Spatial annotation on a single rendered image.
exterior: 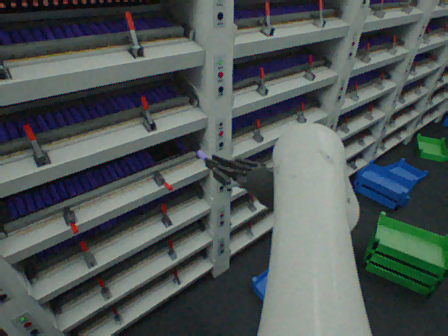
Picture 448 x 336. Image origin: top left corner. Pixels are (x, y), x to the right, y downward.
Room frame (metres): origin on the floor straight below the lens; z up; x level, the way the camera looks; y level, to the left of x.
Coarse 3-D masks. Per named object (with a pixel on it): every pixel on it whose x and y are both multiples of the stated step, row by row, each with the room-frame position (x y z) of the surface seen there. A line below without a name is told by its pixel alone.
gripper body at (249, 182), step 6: (258, 168) 0.49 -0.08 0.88; (264, 168) 0.48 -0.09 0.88; (252, 174) 0.48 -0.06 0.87; (258, 174) 0.47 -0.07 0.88; (240, 180) 0.48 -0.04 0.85; (246, 180) 0.48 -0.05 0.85; (252, 180) 0.46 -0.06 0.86; (258, 180) 0.45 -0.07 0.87; (240, 186) 0.48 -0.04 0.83; (246, 186) 0.47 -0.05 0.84; (252, 186) 0.45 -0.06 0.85; (252, 192) 0.45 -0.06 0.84
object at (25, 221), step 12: (180, 156) 0.77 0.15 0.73; (192, 156) 0.78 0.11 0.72; (156, 168) 0.70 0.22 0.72; (168, 168) 0.72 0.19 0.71; (120, 180) 0.64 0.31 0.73; (132, 180) 0.65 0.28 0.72; (96, 192) 0.58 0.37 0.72; (108, 192) 0.60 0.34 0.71; (120, 192) 0.61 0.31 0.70; (60, 204) 0.53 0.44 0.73; (72, 204) 0.54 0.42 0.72; (24, 216) 0.49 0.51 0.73; (36, 216) 0.49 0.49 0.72; (48, 216) 0.50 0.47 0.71; (12, 228) 0.45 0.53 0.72
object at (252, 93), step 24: (288, 48) 1.24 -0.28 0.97; (312, 48) 1.32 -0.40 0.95; (240, 72) 1.01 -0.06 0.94; (264, 72) 1.05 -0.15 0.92; (288, 72) 1.09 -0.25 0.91; (312, 72) 1.15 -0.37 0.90; (336, 72) 1.20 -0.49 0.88; (240, 96) 0.90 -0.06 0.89; (264, 96) 0.92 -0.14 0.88; (288, 96) 1.01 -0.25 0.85
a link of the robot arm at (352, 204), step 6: (348, 186) 0.33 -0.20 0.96; (348, 192) 0.32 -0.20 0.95; (348, 198) 0.32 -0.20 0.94; (354, 198) 0.33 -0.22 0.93; (348, 204) 0.32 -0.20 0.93; (354, 204) 0.33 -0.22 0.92; (348, 210) 0.31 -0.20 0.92; (354, 210) 0.32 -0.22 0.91; (348, 216) 0.31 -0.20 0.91; (354, 216) 0.32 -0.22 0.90; (354, 222) 0.31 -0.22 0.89
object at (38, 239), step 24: (192, 144) 0.85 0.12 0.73; (96, 168) 0.69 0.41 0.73; (192, 168) 0.75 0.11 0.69; (144, 192) 0.63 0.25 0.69; (168, 192) 0.67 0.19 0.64; (0, 216) 0.49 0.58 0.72; (96, 216) 0.53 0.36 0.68; (0, 240) 0.43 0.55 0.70; (24, 240) 0.44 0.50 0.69; (48, 240) 0.45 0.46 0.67
